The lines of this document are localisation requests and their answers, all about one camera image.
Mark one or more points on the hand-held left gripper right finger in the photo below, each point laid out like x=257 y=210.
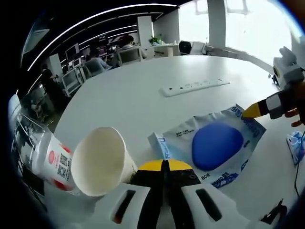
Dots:
x=181 y=181

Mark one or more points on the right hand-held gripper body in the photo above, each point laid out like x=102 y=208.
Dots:
x=289 y=74

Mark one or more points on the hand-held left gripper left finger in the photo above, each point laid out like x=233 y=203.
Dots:
x=150 y=198

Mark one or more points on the blue tissue pack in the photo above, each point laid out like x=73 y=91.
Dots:
x=294 y=145

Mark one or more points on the wet wipes pack blue lid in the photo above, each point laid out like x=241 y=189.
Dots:
x=214 y=148

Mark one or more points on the white paper cup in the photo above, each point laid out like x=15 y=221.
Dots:
x=97 y=159

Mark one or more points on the clear water bottle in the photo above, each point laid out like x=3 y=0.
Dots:
x=57 y=162

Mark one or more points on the white power strip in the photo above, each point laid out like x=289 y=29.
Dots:
x=190 y=87

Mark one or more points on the black chair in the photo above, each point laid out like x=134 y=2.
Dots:
x=185 y=47

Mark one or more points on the white office chair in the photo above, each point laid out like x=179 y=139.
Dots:
x=129 y=57

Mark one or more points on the potted plant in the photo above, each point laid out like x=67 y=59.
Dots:
x=155 y=40

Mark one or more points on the ceiling light strip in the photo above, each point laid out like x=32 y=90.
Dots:
x=166 y=5

